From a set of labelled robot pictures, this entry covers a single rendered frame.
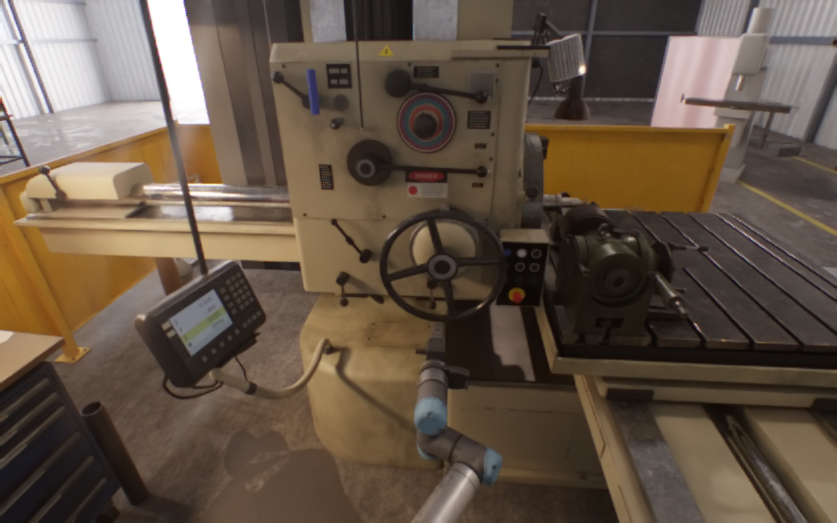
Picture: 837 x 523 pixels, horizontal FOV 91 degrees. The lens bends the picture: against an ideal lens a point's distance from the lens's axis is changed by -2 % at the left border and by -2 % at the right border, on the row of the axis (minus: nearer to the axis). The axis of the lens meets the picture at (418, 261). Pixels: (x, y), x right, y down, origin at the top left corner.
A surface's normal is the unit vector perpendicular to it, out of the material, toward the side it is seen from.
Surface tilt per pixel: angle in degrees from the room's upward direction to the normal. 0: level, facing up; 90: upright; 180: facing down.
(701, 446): 0
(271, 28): 90
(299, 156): 90
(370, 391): 90
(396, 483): 0
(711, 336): 0
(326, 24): 90
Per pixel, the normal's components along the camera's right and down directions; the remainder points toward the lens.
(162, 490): -0.01, -0.88
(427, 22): -0.09, 0.47
